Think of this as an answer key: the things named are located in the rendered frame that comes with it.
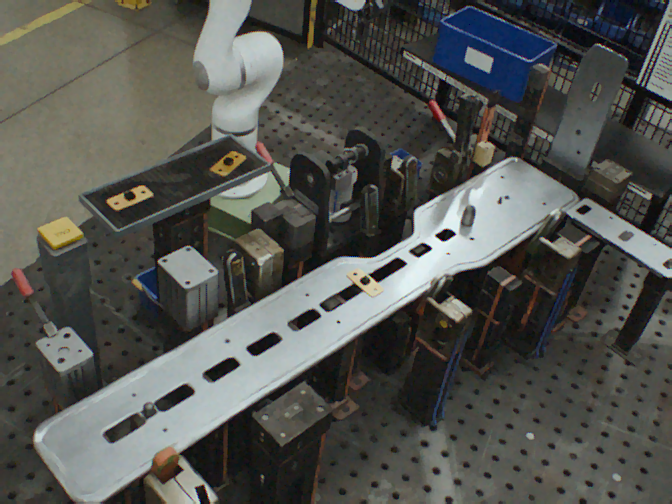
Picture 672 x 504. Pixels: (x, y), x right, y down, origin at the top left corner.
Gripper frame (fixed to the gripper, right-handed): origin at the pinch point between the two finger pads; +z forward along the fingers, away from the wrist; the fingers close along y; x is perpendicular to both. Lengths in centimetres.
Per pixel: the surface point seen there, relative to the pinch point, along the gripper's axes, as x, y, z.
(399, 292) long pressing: -7, 31, 45
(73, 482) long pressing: -80, 29, 45
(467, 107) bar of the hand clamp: 34.5, 10.0, 25.4
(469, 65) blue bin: 71, -16, 37
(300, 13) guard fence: 162, -185, 115
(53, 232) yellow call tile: -61, -9, 29
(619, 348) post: 49, 63, 74
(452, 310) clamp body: -6, 44, 40
